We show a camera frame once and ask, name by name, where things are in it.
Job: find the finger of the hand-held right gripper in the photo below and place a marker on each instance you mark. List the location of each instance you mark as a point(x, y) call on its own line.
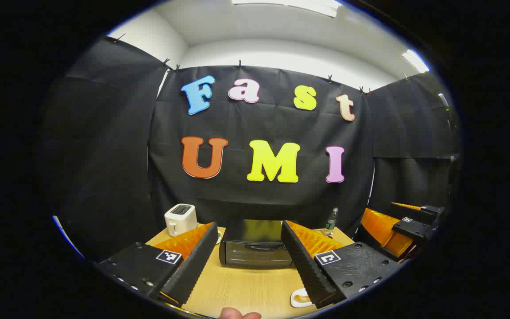
point(414, 228)
point(432, 212)

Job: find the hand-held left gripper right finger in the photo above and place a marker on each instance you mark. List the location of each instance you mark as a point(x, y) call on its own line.
point(306, 266)

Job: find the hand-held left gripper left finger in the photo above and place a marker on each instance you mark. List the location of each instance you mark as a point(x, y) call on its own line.
point(193, 266)

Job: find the twisted bread roll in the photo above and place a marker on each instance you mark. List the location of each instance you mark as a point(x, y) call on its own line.
point(301, 298)

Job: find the black electric oven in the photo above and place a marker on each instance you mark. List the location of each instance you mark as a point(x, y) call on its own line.
point(255, 254)

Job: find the white square plate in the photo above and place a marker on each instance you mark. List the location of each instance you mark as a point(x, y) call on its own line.
point(295, 303)

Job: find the small white dish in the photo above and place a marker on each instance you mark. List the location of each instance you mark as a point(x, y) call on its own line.
point(218, 236)

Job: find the white toaster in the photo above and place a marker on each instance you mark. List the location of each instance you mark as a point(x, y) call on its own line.
point(179, 219)

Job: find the clear plastic water bottle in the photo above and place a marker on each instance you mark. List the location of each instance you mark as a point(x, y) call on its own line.
point(331, 221)

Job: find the ceiling light panel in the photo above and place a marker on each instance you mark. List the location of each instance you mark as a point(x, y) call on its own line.
point(290, 6)
point(415, 60)

